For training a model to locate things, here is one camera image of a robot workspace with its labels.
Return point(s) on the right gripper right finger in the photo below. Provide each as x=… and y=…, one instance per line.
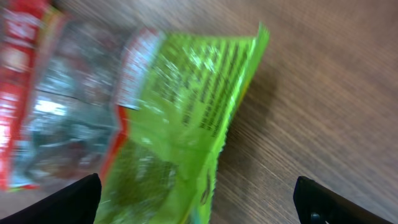
x=315, y=203

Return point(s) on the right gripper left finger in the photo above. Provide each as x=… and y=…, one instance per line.
x=74, y=204

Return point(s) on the green gummy candy bag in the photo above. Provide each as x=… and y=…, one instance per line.
x=147, y=110

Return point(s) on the red chocolate wafer bar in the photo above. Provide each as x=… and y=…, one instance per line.
x=21, y=22

